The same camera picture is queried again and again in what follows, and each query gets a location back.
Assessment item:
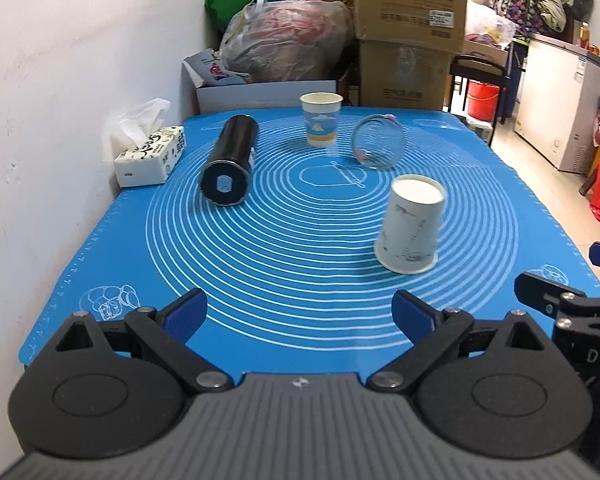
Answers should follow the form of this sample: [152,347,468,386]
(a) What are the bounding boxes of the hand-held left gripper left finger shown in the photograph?
[30,288,233,394]

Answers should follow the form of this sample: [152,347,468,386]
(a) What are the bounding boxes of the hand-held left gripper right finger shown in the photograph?
[369,290,573,394]

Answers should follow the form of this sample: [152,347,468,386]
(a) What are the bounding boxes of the blue printed paper cup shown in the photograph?
[299,92,344,148]

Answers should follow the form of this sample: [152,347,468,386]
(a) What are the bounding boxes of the white paper cup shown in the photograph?
[374,174,448,275]

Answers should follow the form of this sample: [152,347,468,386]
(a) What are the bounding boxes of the clear glass cup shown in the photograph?
[351,114,407,171]

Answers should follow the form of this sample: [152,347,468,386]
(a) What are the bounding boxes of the blue silicone baking mat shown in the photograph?
[19,106,600,376]

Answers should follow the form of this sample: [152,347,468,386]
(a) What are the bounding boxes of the white tissue pack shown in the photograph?
[102,99,186,187]

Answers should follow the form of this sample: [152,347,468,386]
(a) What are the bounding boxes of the white chest freezer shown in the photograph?
[512,32,600,176]

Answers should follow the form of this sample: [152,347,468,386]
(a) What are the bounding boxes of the black thermos bottle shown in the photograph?
[200,114,258,207]

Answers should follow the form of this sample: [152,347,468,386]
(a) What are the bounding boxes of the red bucket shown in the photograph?
[466,80,501,122]

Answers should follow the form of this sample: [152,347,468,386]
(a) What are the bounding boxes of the black chair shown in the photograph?
[450,52,516,126]

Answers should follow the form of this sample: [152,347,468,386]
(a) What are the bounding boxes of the white cardboard box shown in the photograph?
[182,49,348,116]

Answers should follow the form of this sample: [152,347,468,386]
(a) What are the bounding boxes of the small brown cardboard box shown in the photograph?
[357,37,463,111]

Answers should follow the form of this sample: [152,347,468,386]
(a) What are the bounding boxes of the white plastic bag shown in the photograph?
[467,2,516,48]

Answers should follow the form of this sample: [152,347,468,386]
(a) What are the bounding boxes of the floral cloth bundle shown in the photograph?
[490,0,566,38]

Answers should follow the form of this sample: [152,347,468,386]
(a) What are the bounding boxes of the clear plastic bag red contents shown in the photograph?
[219,0,356,83]

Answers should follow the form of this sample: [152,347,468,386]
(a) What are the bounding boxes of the large brown cardboard box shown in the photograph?
[352,0,468,53]

